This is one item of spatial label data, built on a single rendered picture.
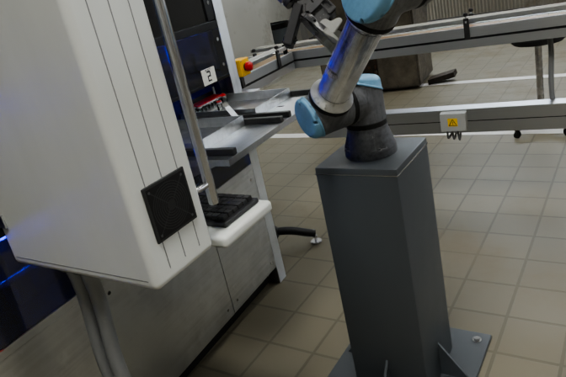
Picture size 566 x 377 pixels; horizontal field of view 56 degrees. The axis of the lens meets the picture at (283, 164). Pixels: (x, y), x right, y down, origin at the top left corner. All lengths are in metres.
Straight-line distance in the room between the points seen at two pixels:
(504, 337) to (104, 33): 1.65
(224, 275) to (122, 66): 1.32
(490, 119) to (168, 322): 1.71
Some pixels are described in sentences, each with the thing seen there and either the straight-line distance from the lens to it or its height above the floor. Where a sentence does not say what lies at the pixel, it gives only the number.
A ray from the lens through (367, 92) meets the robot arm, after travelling 1.48.
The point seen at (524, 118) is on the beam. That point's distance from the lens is 2.69.
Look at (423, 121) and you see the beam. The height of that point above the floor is 0.50.
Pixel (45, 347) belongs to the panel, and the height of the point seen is 0.53.
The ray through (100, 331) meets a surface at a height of 0.60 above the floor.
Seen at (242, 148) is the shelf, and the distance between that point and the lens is 1.55.
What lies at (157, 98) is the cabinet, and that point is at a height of 1.15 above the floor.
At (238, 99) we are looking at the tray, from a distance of 2.20.
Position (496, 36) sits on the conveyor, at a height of 0.88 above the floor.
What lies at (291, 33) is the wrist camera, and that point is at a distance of 1.45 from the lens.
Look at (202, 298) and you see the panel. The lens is 2.08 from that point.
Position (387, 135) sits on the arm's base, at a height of 0.84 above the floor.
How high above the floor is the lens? 1.32
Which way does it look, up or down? 19 degrees down
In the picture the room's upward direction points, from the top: 12 degrees counter-clockwise
